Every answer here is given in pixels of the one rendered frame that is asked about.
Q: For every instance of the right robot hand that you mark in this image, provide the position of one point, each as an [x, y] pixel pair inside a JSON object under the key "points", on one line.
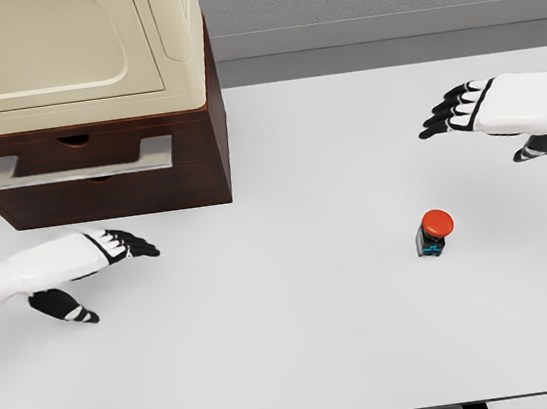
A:
{"points": [[522, 103]]}

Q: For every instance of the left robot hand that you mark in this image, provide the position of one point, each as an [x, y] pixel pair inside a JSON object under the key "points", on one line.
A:
{"points": [[68, 254]]}

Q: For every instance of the red push-button switch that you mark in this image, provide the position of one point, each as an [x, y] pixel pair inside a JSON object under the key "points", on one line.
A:
{"points": [[436, 223]]}

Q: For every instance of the brown cabinet with cream top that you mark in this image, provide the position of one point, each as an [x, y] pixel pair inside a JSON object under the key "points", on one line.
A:
{"points": [[57, 56]]}

